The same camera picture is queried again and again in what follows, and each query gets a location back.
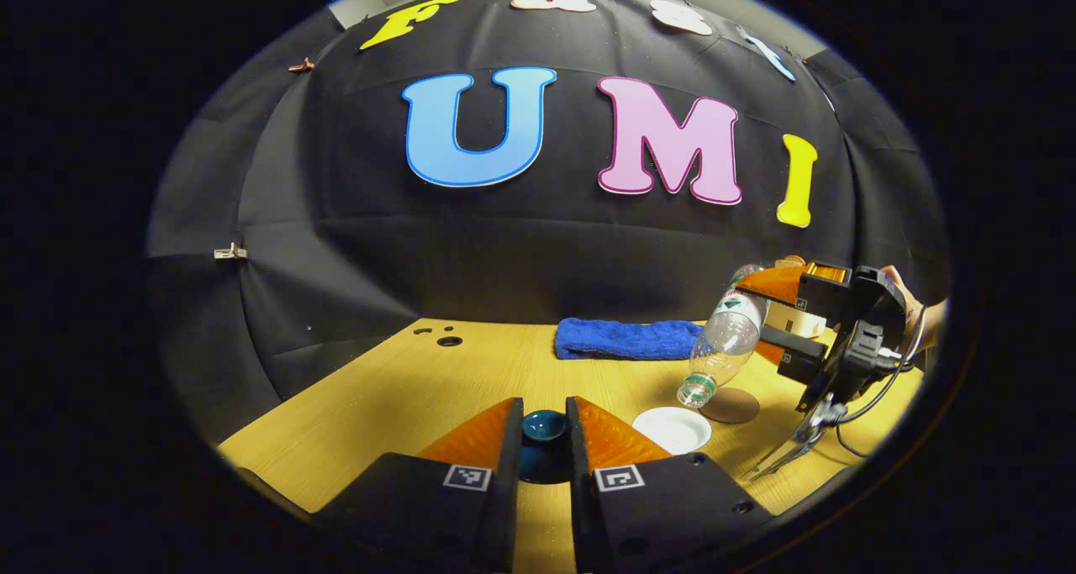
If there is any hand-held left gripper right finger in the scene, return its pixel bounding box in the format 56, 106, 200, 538
565, 396, 774, 574

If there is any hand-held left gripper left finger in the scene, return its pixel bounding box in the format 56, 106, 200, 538
311, 398, 525, 574

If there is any clear plastic water bottle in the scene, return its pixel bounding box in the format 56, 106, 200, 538
676, 263, 771, 410

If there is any brown round coaster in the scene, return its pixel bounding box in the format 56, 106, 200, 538
702, 387, 762, 425

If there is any white teacup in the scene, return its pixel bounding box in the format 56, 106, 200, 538
631, 406, 714, 456

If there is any blue towel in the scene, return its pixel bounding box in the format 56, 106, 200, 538
554, 318, 705, 361

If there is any black backdrop cloth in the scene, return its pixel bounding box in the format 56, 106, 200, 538
145, 0, 951, 449

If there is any black cable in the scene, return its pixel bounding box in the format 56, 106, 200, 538
835, 305, 927, 460

